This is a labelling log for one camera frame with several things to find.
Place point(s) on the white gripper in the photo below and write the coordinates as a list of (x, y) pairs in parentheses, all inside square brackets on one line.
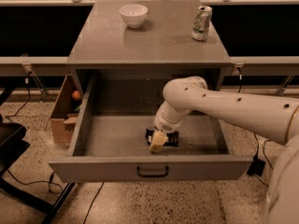
[(163, 124)]

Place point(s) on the black rxbar chocolate wrapper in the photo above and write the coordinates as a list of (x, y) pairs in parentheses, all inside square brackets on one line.
[(170, 139)]

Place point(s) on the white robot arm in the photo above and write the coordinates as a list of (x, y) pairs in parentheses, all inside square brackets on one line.
[(274, 118)]

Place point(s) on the open grey top drawer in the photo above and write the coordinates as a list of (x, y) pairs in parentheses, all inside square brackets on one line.
[(109, 142)]

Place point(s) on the grey cabinet counter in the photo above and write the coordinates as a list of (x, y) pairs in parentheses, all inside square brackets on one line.
[(166, 35)]

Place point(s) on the orange fruit in box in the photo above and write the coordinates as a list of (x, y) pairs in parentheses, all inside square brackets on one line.
[(76, 95)]

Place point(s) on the brown cardboard box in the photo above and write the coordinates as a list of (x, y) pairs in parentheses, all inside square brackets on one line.
[(62, 116)]

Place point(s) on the black power adapter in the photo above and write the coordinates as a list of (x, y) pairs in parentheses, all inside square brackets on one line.
[(256, 168)]

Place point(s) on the white ceramic bowl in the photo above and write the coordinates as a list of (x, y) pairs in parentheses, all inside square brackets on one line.
[(134, 15)]

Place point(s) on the green white soda can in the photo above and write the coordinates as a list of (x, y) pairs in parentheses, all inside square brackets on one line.
[(200, 28)]

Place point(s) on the black chair base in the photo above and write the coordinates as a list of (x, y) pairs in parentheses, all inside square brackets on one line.
[(31, 171)]

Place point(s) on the black drawer handle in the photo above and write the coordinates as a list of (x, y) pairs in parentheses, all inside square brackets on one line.
[(152, 173)]

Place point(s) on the grey wall rail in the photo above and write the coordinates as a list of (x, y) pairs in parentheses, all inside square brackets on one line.
[(55, 66)]

